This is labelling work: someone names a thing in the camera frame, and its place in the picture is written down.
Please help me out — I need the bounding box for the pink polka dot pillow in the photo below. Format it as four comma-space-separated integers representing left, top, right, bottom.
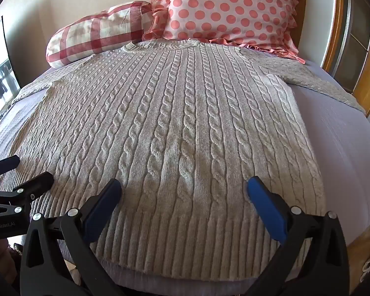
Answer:
142, 0, 306, 65

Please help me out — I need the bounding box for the red checked pillow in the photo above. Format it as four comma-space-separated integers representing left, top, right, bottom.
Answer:
46, 1, 155, 69

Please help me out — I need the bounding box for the lavender bed sheet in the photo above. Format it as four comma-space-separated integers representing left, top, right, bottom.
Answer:
0, 58, 370, 296

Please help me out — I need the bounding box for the grey cable-knit sweater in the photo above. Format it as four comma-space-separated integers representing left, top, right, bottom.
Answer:
11, 38, 366, 282

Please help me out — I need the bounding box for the framed photo picture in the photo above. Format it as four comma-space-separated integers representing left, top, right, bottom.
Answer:
0, 18, 20, 121

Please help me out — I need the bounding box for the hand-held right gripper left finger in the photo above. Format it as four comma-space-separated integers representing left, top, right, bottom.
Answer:
19, 178, 125, 296

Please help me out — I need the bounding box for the wooden headboard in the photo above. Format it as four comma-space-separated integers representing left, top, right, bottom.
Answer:
291, 0, 370, 269

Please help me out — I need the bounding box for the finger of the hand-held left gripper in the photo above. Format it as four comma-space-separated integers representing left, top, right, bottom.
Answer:
0, 155, 21, 176
0, 172, 55, 219

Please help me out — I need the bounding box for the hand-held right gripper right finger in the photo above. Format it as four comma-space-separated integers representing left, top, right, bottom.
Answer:
247, 176, 350, 296

